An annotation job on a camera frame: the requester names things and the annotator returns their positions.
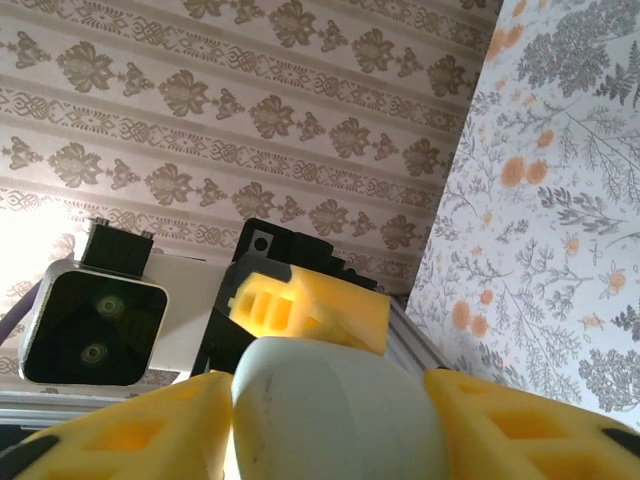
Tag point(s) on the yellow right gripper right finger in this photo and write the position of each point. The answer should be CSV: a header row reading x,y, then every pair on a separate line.
x,y
465,410

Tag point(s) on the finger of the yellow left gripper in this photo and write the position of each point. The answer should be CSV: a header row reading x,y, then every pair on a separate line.
x,y
340,310

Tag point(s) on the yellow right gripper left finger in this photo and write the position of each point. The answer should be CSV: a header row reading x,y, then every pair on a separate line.
x,y
190,400

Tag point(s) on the aluminium table side rail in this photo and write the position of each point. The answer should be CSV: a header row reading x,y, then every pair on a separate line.
x,y
415,340

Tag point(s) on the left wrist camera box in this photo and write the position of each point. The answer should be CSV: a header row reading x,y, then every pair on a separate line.
x,y
95,325

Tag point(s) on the aluminium frame post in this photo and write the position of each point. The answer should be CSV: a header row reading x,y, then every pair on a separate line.
x,y
50,402

